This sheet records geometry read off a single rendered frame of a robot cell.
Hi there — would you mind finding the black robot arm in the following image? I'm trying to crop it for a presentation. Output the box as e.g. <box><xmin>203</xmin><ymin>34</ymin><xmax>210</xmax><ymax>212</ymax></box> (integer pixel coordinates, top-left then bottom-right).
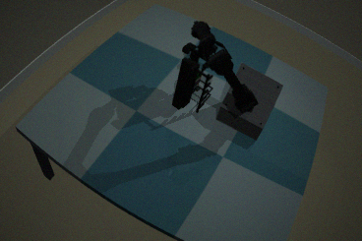
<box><xmin>191</xmin><ymin>21</ymin><xmax>259</xmax><ymax>114</ymax></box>

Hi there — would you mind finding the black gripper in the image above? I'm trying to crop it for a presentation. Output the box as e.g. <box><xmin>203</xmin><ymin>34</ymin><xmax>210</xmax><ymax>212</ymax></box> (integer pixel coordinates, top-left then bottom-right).
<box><xmin>182</xmin><ymin>42</ymin><xmax>213</xmax><ymax>72</ymax></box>

